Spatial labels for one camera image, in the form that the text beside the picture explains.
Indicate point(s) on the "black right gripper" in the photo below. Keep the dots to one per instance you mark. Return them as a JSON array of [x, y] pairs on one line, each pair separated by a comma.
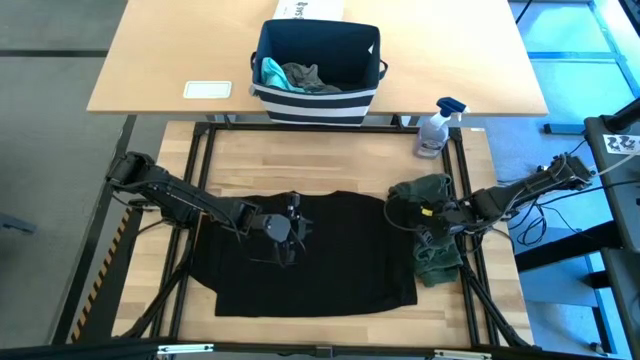
[[445, 220]]

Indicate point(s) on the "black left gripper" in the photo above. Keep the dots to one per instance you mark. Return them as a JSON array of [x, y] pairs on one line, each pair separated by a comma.
[[275, 227]]

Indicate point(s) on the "dark green button shirt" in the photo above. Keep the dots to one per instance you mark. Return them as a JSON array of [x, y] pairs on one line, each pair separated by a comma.
[[440, 265]]

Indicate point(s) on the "black garment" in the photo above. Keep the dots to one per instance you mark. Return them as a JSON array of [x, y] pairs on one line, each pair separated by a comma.
[[350, 270]]

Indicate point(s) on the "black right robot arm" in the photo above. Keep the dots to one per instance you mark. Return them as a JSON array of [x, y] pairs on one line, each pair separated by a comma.
[[520, 192]]

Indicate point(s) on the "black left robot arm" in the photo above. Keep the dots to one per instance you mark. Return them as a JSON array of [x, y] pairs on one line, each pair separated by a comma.
[[180, 197]]

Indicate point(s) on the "navy white-striped fabric bin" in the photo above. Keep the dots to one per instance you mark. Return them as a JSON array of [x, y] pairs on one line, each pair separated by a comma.
[[320, 107]]

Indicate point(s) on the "clear spray bottle blue trigger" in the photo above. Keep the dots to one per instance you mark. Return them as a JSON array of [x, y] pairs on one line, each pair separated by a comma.
[[432, 135]]

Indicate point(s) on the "black cart crossbar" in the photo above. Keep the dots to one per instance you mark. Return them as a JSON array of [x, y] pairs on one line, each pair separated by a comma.
[[565, 247]]

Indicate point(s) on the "grey garment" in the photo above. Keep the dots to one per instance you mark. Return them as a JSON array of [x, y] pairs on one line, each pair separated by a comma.
[[305, 77]]

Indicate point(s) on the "teal garment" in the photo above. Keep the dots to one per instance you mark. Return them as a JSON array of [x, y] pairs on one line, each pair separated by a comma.
[[272, 75]]

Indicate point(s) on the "white rectangular plate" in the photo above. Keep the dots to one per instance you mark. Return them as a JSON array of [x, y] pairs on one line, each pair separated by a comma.
[[207, 89]]

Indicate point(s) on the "light wooden desk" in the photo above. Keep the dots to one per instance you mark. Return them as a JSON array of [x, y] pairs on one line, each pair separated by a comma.
[[450, 60]]

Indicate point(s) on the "black equipment cart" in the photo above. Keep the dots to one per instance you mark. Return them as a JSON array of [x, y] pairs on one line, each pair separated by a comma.
[[625, 225]]

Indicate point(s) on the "white printed sticker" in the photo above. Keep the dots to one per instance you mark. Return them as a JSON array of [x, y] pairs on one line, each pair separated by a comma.
[[620, 144]]

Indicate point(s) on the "black floor beam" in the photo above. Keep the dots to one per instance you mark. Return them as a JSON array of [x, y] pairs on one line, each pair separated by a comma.
[[122, 135]]

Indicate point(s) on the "white printed cardboard box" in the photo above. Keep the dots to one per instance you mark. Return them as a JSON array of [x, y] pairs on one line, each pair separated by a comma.
[[310, 7]]

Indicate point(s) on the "yellow black hazard tape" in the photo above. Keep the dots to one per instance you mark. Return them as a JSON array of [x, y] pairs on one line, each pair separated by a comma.
[[97, 285]]

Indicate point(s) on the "silver metal bracket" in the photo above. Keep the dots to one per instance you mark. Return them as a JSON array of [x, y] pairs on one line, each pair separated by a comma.
[[462, 355], [185, 349]]

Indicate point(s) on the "black edge rail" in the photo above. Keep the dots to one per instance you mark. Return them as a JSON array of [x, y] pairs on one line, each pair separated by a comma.
[[75, 351]]

